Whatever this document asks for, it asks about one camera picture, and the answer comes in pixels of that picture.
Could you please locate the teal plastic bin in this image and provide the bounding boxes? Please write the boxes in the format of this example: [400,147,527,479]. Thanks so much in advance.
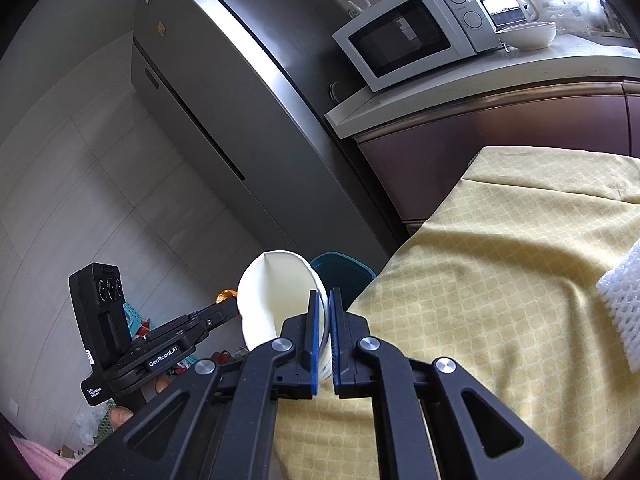
[310,252,377,307]

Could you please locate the white foam fruit net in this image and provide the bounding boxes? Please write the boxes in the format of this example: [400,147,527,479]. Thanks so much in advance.
[596,237,640,357]

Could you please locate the brown base cabinets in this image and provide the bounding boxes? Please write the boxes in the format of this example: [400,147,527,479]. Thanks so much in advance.
[355,80,640,237]

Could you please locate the large white bowl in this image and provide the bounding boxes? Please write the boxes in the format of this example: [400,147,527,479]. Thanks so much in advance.
[495,21,557,50]

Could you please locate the glass kettle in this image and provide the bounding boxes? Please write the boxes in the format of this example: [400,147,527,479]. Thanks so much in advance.
[477,0,542,29]

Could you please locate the white kitchen countertop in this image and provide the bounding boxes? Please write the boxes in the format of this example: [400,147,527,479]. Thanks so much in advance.
[325,35,640,140]

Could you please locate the teal plastic basket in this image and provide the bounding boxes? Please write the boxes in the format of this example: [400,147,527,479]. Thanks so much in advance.
[121,302,144,341]

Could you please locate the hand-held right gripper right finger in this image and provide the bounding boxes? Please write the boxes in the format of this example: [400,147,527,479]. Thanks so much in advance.
[327,286,584,480]

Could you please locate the yellow patterned tablecloth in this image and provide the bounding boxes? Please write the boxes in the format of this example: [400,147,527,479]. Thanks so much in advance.
[272,146,640,480]

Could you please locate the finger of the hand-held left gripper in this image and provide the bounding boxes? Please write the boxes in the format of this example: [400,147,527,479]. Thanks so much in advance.
[187,299,241,334]

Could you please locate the pile of clear plastic bags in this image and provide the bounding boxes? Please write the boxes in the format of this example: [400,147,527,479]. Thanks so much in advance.
[530,0,603,37]

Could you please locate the silver refrigerator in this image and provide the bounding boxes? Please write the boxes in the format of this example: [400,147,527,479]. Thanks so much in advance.
[130,0,402,262]

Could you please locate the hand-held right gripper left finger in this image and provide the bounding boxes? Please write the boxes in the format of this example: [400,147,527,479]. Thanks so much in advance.
[62,287,323,480]

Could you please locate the white paper cup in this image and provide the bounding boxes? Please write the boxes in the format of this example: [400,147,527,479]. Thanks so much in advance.
[236,250,331,382]

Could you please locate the clear plastic bag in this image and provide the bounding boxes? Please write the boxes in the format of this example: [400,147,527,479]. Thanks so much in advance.
[75,402,119,449]

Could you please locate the white microwave oven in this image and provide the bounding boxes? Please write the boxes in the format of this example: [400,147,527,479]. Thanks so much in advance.
[332,0,501,94]

